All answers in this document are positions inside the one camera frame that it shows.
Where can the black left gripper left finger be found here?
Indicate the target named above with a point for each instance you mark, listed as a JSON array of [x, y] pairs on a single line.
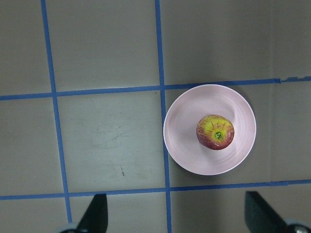
[[95, 219]]

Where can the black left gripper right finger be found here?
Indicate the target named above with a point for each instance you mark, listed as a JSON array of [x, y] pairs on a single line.
[[260, 217]]

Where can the red yellow apple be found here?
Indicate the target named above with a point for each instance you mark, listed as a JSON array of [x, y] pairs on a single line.
[[215, 132]]

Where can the pink plate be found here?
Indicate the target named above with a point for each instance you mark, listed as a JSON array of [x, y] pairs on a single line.
[[179, 130]]

